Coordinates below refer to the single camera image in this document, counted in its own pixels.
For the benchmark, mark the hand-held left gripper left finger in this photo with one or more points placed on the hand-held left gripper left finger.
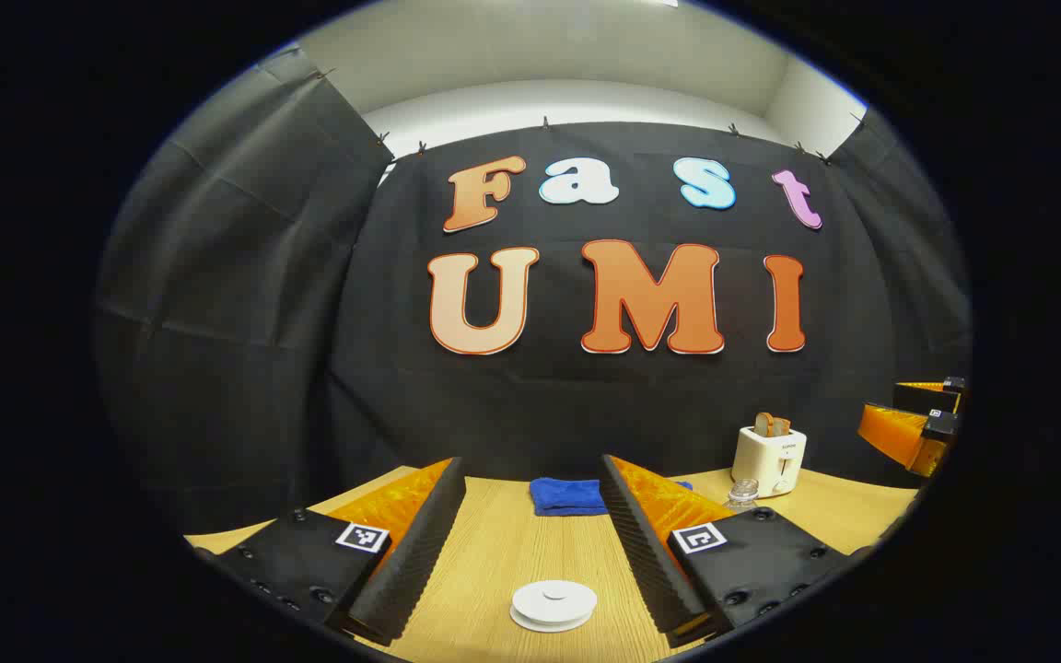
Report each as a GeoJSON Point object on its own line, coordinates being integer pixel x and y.
{"type": "Point", "coordinates": [411, 562]}

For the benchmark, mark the black backdrop cloth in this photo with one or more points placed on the black backdrop cloth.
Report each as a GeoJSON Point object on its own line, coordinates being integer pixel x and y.
{"type": "Point", "coordinates": [586, 405]}

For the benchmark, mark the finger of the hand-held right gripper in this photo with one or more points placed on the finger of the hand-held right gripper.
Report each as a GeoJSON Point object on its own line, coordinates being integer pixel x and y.
{"type": "Point", "coordinates": [899, 433]}
{"type": "Point", "coordinates": [926, 397]}

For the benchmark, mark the white saucer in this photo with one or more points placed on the white saucer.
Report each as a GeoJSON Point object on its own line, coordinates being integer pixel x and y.
{"type": "Point", "coordinates": [540, 627]}

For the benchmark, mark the clear plastic water bottle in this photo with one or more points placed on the clear plastic water bottle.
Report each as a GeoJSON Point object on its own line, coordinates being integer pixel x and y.
{"type": "Point", "coordinates": [742, 495]}

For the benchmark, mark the blue folded towel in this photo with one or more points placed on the blue folded towel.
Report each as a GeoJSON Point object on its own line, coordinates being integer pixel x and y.
{"type": "Point", "coordinates": [567, 497]}

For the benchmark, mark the white teacup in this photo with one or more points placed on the white teacup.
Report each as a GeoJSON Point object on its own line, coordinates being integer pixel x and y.
{"type": "Point", "coordinates": [589, 608]}

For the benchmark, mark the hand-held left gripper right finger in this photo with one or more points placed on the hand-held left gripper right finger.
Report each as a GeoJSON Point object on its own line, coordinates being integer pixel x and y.
{"type": "Point", "coordinates": [650, 562]}

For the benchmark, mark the toast bread slice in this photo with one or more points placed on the toast bread slice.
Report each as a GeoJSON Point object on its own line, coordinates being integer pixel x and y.
{"type": "Point", "coordinates": [763, 424]}
{"type": "Point", "coordinates": [782, 427]}

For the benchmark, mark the white toaster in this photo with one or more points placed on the white toaster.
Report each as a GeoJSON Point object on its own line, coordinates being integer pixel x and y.
{"type": "Point", "coordinates": [765, 465]}

